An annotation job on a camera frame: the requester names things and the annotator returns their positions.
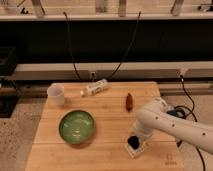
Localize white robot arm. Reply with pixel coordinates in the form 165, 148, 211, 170
133, 98, 213, 154

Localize brown sausage toy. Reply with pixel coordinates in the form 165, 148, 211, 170
126, 93, 133, 111

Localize blue connector plug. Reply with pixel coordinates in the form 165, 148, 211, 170
167, 110, 184, 118

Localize white tube bottle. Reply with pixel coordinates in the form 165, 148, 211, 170
80, 79, 109, 97

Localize green bowl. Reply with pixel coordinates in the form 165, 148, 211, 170
59, 110, 95, 144

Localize black box at left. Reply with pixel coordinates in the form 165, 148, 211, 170
0, 46, 18, 118

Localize black floor cables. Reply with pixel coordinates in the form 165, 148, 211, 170
173, 74, 208, 171

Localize right black hanging cable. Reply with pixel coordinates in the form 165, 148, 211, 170
107, 10, 142, 81

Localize black hanging cable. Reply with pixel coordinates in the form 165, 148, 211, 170
107, 10, 142, 81
62, 11, 82, 81

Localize left black hanging cable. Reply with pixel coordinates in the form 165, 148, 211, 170
62, 11, 82, 81

